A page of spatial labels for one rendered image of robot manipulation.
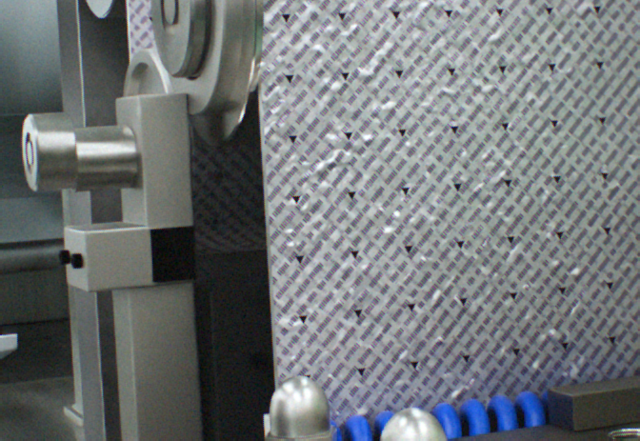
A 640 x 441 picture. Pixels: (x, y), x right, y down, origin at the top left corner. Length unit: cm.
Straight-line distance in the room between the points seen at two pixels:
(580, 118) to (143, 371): 27
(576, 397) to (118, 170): 26
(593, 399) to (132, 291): 24
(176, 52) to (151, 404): 19
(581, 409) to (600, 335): 8
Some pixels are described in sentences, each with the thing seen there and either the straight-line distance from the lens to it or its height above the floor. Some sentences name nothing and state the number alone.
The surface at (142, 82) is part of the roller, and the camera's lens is 89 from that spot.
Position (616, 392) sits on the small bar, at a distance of 72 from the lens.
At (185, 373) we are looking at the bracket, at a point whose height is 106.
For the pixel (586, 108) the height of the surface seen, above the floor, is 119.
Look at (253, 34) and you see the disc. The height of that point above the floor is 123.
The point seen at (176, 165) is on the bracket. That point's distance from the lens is 76.
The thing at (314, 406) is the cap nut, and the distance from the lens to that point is 63.
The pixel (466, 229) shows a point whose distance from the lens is 74.
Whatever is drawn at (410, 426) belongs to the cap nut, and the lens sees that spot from 55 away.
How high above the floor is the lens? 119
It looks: 3 degrees down
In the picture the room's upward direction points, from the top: 3 degrees counter-clockwise
